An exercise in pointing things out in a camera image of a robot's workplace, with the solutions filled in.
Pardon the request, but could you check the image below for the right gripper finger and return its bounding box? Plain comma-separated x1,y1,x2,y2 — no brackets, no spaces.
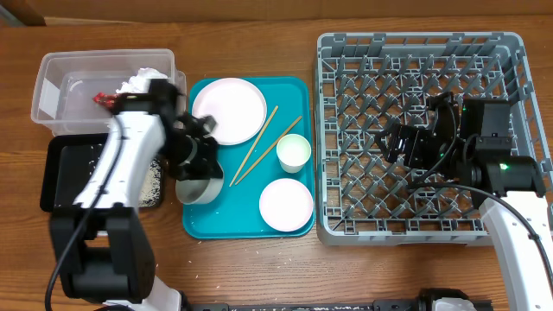
374,130,396,163
384,118,416,132

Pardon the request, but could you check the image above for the grey bowl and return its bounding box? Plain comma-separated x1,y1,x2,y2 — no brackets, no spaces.
175,163,225,205

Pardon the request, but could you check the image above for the pile of rice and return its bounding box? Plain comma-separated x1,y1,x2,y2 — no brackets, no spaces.
139,159,162,208

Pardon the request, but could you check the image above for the large white pink plate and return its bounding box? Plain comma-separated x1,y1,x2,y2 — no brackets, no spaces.
191,78,267,145

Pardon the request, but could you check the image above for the wooden chopstick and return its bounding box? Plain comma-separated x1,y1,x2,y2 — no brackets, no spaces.
229,105,279,187
232,116,302,185

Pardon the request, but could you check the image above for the white napkin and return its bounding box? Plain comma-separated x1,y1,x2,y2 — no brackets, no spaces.
116,67,168,94

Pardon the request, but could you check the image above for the white paper cup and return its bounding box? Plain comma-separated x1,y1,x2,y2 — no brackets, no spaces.
276,134,312,174

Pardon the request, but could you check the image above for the red snack wrapper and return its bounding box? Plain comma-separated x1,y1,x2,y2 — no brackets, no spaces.
93,92,118,110

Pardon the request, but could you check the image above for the small white pink plate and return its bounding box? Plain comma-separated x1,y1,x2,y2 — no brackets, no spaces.
259,178,314,232

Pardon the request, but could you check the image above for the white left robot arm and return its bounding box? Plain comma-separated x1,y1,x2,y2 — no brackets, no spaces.
44,79,223,310

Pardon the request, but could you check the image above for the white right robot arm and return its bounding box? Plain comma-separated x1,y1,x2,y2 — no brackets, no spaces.
375,92,552,310

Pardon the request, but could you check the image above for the grey dishwasher rack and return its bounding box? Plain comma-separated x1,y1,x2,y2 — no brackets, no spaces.
315,32,552,246

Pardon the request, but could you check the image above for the black food waste tray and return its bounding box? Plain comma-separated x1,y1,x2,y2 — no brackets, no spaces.
39,132,165,213

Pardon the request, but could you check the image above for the clear plastic waste bin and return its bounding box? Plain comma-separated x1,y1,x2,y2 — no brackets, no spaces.
31,48,187,136

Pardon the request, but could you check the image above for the teal plastic tray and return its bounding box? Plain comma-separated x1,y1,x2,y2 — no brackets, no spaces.
182,76,315,239

